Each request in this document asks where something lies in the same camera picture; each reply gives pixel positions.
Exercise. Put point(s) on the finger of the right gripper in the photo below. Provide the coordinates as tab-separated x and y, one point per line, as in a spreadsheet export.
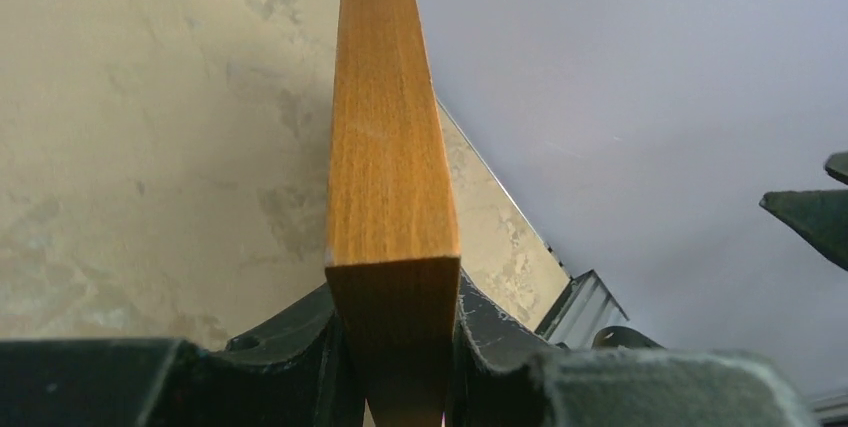
836	166
818	217

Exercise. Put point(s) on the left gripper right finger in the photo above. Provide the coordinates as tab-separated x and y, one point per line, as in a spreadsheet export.
505	375

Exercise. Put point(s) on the aluminium rail frame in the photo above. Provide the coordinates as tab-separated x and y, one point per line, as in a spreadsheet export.
585	305

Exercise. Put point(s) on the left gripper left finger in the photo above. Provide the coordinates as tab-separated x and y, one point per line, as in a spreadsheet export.
291	370

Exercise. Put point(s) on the wooden picture frame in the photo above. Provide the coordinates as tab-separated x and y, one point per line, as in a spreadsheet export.
392	250

